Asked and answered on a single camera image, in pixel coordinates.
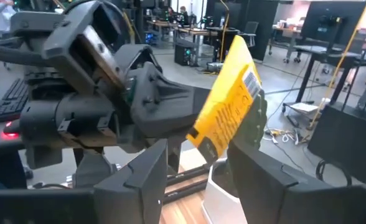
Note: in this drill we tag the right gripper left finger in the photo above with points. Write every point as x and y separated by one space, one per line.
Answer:
139 199

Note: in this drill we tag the black keyboard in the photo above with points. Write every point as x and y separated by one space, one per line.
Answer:
8 102

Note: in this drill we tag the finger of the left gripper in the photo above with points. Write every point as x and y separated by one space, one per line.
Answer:
167 105

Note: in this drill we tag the black cabinet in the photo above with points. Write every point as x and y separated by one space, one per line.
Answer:
348 140

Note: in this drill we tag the wooden background table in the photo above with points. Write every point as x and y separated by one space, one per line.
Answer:
201 30

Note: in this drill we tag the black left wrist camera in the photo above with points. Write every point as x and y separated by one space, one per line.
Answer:
86 53

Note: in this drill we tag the black computer tower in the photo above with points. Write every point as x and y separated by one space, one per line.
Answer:
184 54

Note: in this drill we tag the black office chair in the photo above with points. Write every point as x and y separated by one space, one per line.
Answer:
251 29

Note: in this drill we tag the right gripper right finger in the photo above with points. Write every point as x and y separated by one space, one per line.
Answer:
270 199

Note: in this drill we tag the yellow pole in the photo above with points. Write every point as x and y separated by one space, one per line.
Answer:
223 37

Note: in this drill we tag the white cart base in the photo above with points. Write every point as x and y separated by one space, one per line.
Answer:
301 107

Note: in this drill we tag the black computer mouse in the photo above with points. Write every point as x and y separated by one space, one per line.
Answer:
12 127

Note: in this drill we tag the black background desk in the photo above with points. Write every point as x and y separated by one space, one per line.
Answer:
320 53

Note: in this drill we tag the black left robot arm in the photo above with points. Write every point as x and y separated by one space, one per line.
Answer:
15 51

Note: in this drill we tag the large black monitor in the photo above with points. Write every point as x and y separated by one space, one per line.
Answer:
332 18

